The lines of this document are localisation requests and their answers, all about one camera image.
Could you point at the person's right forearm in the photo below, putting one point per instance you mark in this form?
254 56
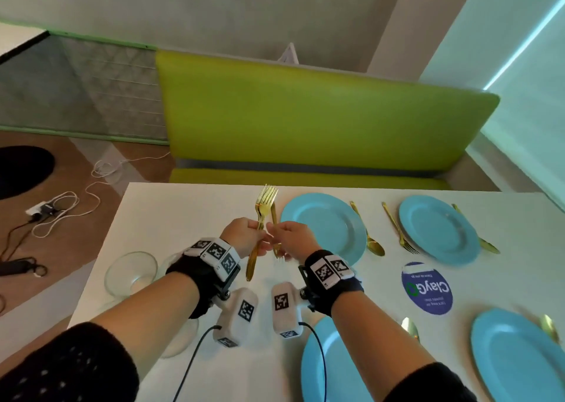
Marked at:
375 335

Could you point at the person's left forearm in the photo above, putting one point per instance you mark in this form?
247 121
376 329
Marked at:
150 313

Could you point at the blue round sticker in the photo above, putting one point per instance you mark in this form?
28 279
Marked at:
428 289

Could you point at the white sign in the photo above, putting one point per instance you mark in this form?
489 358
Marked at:
289 54

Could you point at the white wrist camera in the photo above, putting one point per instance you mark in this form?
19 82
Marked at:
236 315
287 309

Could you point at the person's left hand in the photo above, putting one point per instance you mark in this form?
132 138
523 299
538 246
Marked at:
243 236

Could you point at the blue plate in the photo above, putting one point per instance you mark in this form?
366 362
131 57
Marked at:
516 353
335 371
441 229
326 225

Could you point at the black power brick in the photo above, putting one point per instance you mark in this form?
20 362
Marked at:
15 267

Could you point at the black knitted sleeve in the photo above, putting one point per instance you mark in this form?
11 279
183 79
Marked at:
66 366
428 386

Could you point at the green bench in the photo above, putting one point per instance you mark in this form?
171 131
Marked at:
309 119

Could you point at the white power strip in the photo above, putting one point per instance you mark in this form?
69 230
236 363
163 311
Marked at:
37 209

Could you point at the white roller blind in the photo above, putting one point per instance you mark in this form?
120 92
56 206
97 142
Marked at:
534 119

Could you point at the clear drinking glass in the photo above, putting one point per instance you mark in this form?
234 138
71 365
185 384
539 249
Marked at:
162 267
130 276
181 340

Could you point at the person's right hand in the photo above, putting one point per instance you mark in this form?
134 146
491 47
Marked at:
295 240

